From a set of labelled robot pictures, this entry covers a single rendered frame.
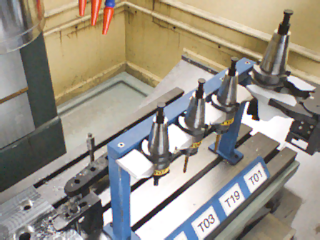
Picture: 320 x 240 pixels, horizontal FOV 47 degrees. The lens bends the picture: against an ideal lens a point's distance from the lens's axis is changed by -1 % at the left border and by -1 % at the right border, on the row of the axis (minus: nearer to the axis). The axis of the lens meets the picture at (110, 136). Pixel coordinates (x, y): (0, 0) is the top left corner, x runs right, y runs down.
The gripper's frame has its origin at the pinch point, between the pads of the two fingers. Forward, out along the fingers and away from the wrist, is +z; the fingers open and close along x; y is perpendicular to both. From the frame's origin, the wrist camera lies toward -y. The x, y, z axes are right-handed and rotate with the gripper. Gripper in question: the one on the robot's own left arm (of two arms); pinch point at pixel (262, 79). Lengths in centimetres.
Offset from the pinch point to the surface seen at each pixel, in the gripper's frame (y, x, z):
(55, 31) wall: 35, 20, 102
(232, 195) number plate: 39.6, 5.7, 0.8
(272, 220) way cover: 61, 24, -7
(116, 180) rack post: 21.0, -24.1, 13.5
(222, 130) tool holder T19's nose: 19.3, 3.5, 7.1
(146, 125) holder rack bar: 11.9, -14.7, 14.6
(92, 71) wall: 65, 40, 103
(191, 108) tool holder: 7.6, -8.0, 8.8
